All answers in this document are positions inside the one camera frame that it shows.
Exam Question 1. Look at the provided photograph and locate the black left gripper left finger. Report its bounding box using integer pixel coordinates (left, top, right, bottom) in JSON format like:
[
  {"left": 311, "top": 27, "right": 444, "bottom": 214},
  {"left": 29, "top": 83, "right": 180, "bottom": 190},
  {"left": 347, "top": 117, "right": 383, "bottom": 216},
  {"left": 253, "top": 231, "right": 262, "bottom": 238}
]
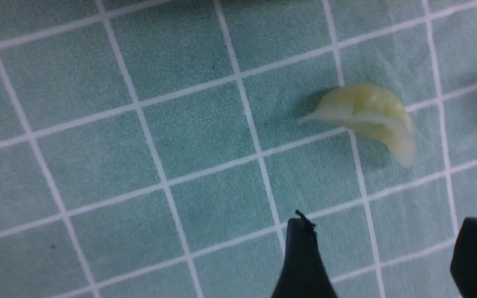
[{"left": 271, "top": 210, "right": 337, "bottom": 298}]

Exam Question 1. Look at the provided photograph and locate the pale green dumpling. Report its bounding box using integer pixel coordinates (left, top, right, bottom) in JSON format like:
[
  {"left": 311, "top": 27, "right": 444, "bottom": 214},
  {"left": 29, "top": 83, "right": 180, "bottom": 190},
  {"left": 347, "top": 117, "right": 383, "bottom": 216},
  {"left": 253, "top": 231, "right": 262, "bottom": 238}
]
[{"left": 298, "top": 83, "right": 417, "bottom": 168}]

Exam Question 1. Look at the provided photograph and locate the green checkered tablecloth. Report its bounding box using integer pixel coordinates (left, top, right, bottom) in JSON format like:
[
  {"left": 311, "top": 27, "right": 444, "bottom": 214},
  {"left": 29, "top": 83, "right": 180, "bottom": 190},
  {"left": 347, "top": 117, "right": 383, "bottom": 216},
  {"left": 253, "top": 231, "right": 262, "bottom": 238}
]
[{"left": 0, "top": 0, "right": 477, "bottom": 298}]

